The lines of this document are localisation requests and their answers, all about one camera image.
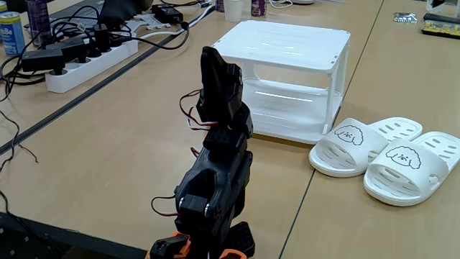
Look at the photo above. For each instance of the black plug-in power adapter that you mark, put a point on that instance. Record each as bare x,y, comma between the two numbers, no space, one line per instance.
41,59

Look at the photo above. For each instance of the clear plastic box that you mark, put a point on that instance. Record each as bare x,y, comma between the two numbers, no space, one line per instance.
443,7

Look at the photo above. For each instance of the blue drink can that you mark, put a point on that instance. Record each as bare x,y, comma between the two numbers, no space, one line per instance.
12,34

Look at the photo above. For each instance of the white plastic shoe rack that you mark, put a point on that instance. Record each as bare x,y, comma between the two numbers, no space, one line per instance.
287,39

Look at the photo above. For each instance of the white slipper with dog print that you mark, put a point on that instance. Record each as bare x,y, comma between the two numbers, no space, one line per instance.
406,176
345,151

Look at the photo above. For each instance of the black laptop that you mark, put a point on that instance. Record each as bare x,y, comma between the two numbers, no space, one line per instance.
122,9

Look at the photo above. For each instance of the black and yellow box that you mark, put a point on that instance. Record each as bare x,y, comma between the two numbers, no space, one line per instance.
442,27

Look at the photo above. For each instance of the white power strip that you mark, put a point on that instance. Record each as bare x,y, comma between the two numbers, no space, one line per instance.
90,64

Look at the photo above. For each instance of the black power plug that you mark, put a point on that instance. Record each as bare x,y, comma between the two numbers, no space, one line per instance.
101,36

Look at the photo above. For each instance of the white flat device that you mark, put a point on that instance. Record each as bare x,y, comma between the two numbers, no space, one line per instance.
302,1

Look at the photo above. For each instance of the white printed plastic part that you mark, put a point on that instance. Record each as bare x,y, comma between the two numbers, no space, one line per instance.
131,27
154,21

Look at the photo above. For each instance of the black power brick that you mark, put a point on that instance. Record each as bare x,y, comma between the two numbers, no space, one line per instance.
70,46
167,13

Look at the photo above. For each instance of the tall purple drink can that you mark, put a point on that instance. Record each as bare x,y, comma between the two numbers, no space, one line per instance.
37,21

